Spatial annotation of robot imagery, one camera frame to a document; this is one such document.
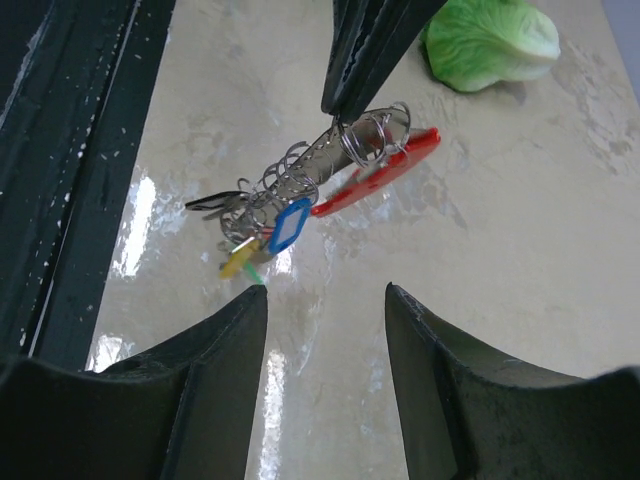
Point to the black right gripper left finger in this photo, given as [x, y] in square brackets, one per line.
[183, 409]

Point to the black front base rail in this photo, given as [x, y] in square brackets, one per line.
[77, 79]

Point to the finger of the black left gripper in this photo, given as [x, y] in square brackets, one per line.
[372, 36]
[329, 97]

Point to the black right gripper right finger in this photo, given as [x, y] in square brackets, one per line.
[470, 411]

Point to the key bunch with red carabiner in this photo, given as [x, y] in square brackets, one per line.
[348, 162]

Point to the green lettuce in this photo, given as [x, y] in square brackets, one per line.
[471, 45]

